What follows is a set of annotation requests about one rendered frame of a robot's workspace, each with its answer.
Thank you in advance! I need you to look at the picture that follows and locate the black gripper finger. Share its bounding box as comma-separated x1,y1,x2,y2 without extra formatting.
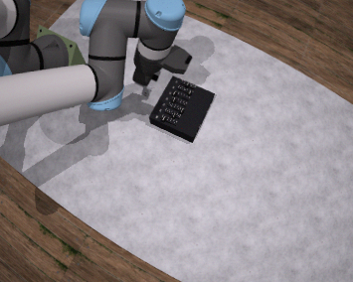
152,69,162,81
135,82,153,97

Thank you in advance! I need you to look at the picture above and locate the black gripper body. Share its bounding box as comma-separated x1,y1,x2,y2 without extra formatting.
132,38,192,86

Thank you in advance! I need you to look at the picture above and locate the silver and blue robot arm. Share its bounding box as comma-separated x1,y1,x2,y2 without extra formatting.
0,0,186,126

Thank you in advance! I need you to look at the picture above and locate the black lighting desk with faders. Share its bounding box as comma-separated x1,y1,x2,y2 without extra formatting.
149,76,215,143

